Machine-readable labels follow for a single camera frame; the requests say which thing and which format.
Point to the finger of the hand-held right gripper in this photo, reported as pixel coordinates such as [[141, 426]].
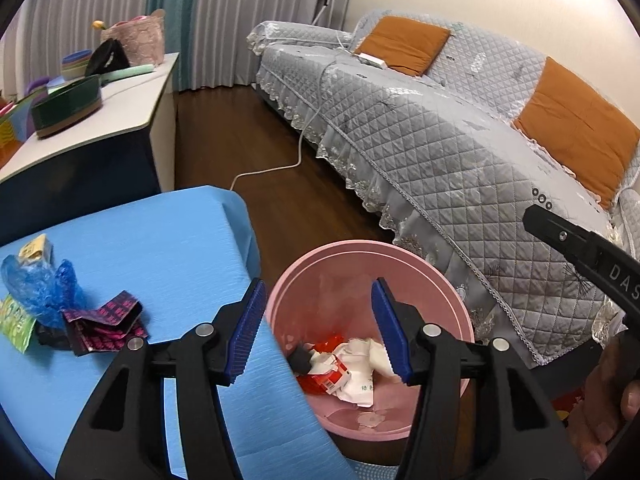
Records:
[[560, 232]]

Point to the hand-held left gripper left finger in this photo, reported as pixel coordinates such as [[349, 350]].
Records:
[[245, 335]]

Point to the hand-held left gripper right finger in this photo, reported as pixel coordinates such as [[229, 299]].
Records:
[[387, 330]]

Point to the white plastic bag green print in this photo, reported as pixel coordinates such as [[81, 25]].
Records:
[[362, 360]]

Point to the black plastic piece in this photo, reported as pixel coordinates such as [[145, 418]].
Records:
[[52, 337], [301, 359]]

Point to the red plastic bag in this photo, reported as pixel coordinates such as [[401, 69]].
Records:
[[320, 347]]

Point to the red white carton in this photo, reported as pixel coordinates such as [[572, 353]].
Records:
[[332, 375]]

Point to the pink plastic basin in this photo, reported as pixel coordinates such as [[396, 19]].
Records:
[[325, 280]]

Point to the dark patterned wrapper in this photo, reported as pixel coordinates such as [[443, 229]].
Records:
[[105, 325]]

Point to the blue plastic bag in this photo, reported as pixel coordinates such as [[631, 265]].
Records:
[[35, 290]]

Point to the yellow tissue pack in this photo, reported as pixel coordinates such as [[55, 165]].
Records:
[[37, 250]]

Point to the green snack packet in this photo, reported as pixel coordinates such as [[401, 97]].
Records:
[[15, 322]]

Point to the person's right hand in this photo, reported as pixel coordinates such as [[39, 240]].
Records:
[[615, 390]]

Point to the orange cushion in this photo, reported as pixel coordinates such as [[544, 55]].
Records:
[[580, 125], [405, 45]]

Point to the blue foam mat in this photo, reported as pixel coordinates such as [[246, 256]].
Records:
[[150, 250]]

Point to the grey quilted sofa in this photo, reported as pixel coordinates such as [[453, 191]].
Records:
[[425, 135]]

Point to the white top coffee table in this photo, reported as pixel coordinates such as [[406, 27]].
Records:
[[125, 110]]

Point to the white power strip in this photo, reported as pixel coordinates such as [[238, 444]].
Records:
[[371, 60]]

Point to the light green roll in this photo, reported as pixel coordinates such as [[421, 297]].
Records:
[[127, 73]]

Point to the dark green round bowl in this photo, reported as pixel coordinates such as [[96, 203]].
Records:
[[67, 107]]

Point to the colourful rectangular box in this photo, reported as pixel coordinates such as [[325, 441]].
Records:
[[12, 135]]

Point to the black cap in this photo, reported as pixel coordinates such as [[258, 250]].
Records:
[[107, 60]]

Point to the grey curtain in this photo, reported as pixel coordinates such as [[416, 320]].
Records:
[[85, 5], [260, 20]]

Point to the pink fabric basket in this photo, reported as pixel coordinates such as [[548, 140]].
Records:
[[137, 37]]

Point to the stack of coloured bowls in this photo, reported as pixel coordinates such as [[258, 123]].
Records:
[[76, 65]]

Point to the purple plastic item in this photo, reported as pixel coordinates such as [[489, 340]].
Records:
[[35, 85]]

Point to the teal curtain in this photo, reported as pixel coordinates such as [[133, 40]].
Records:
[[172, 10]]

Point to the yellow round ornament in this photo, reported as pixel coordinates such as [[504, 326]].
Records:
[[99, 24]]

